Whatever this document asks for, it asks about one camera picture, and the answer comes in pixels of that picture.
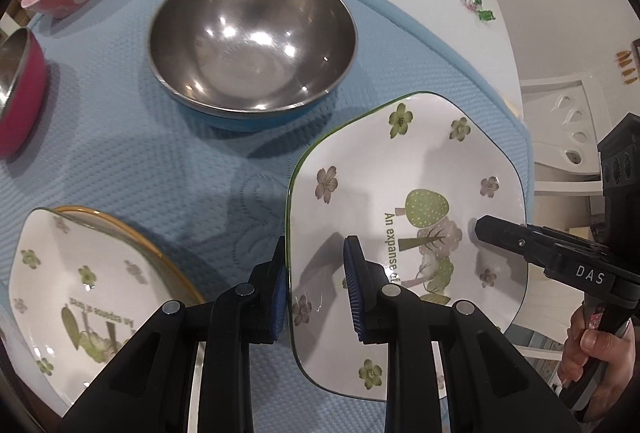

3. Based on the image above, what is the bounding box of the orange wall ornament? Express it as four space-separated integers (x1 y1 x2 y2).
614 49 640 85

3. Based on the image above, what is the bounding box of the green-rimmed floral plate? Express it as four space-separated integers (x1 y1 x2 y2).
285 92 531 404

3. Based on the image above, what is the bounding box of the person's right hand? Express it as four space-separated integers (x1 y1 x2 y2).
557 302 640 394

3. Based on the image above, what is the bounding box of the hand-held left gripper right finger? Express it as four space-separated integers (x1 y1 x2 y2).
342 235 583 433

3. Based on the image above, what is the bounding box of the hexagonal tree print plate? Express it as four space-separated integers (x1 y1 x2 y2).
7 207 201 419

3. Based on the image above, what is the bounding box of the light blue quilted mat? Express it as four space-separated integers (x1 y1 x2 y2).
0 0 531 433

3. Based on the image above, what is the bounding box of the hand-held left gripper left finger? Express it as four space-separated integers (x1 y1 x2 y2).
55 235 291 433

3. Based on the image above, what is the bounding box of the small red steel bowl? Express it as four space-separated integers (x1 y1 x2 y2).
0 27 51 159

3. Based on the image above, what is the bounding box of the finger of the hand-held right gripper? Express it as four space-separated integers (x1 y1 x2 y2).
474 214 608 264

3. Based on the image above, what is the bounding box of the round floral plate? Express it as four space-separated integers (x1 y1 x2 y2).
52 206 206 309

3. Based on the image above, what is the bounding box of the large blue steel bowl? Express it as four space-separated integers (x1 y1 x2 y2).
147 0 359 132

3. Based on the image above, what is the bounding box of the white dining chair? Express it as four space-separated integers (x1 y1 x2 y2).
520 72 621 194

